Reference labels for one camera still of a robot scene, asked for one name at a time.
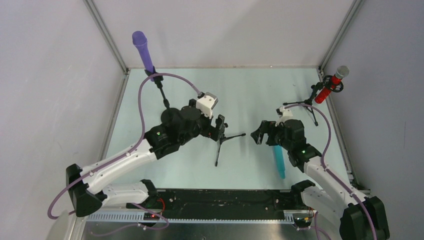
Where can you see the round base mic stand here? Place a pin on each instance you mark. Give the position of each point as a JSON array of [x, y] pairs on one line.
[[164, 96]]

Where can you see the teal microphone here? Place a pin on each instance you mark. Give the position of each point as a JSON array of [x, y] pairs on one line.
[[279, 160]]

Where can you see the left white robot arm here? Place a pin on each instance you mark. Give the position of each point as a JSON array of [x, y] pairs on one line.
[[91, 188]]

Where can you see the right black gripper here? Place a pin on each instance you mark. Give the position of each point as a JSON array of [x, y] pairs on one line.
[[267, 133]]

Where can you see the black tripod shock-mount stand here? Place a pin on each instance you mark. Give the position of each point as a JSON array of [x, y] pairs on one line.
[[316, 88]]

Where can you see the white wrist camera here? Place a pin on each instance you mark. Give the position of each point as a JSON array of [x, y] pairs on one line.
[[206, 103], [284, 115]]

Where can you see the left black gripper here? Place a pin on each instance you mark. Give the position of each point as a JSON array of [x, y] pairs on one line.
[[216, 127]]

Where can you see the black tripod clip stand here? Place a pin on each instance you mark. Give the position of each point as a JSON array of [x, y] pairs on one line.
[[221, 141]]

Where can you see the purple microphone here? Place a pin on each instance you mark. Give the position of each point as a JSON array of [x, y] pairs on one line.
[[140, 42]]

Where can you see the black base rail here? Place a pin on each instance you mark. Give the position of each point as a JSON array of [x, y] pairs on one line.
[[218, 204]]

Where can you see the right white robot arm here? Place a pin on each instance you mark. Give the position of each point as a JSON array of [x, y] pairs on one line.
[[355, 215]]

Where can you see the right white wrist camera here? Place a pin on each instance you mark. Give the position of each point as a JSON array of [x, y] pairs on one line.
[[284, 115]]

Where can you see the red glitter microphone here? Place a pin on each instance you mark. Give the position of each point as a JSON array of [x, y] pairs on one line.
[[332, 83]]

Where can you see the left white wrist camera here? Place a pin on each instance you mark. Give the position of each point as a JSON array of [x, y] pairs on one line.
[[206, 103]]

